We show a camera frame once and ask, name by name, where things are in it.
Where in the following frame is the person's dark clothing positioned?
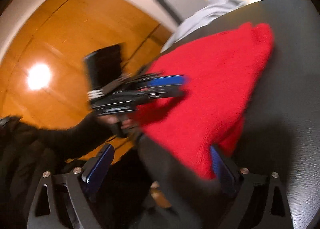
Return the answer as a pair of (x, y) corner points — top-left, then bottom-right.
(0, 115), (65, 229)

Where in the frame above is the wooden cabinet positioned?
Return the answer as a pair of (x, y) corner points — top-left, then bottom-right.
(0, 0), (173, 164)

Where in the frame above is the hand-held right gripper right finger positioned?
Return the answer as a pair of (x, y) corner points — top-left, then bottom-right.
(210, 145), (292, 229)

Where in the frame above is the light blue-grey garment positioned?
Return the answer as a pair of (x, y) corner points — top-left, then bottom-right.
(161, 0), (248, 52)

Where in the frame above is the black post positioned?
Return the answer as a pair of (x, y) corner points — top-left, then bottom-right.
(152, 0), (183, 25)

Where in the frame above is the person's left forearm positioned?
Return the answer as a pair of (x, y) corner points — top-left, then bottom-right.
(15, 114), (119, 161)

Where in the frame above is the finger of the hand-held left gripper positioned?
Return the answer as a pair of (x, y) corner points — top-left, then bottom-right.
(136, 87), (186, 103)
(140, 74), (189, 88)

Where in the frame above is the red knitted sweater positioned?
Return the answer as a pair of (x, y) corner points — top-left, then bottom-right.
(134, 22), (274, 180)

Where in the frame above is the person's left hand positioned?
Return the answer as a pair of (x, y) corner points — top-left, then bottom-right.
(99, 113), (143, 138)

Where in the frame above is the brown cardboard piece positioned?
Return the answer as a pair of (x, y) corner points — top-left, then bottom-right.
(149, 181), (173, 208)

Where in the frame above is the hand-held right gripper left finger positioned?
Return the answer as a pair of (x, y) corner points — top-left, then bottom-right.
(24, 143), (115, 229)

